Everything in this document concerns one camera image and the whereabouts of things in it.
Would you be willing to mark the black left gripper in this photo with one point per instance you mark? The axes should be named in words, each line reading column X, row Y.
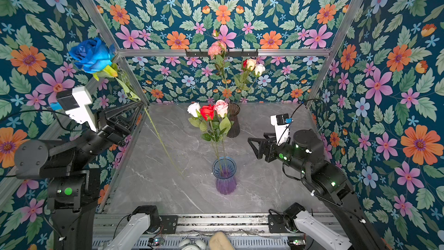
column 122, row 128

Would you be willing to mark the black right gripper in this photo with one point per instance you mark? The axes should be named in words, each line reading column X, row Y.
column 269, row 149

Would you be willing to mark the purple ribbed glass vase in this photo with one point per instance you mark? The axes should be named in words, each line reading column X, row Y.
column 224, row 170

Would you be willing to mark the smoky brown ribbed glass vase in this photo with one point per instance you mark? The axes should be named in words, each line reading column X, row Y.
column 233, row 112

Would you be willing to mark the small pink rose stem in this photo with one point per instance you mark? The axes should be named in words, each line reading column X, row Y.
column 221, row 131

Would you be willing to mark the blue rose stem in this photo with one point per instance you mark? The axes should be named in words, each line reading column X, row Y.
column 94, row 57

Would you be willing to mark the white rose stem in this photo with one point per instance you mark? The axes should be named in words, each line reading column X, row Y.
column 193, row 111
column 259, row 70

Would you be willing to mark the cream rose stem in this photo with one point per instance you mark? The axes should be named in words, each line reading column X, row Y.
column 244, row 80

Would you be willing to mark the pink peony flower stem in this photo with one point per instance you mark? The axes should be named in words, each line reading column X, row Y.
column 217, row 47

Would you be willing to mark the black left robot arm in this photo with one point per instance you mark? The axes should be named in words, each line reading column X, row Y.
column 74, row 189

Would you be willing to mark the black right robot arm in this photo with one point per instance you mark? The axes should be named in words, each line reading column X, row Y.
column 326, row 182

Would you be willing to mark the beige sponge block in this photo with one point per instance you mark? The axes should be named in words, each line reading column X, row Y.
column 219, row 241

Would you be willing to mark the silver twin bell alarm clock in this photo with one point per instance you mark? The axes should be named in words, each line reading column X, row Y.
column 193, row 241

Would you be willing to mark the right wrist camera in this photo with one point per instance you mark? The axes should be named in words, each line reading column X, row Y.
column 282, row 124

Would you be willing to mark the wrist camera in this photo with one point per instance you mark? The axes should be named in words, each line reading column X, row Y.
column 282, row 124
column 75, row 103

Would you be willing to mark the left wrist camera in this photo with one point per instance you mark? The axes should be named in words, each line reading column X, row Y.
column 75, row 103

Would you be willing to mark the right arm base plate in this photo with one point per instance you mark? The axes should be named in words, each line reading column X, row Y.
column 279, row 222

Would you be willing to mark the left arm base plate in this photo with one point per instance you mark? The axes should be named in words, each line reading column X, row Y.
column 169, row 224

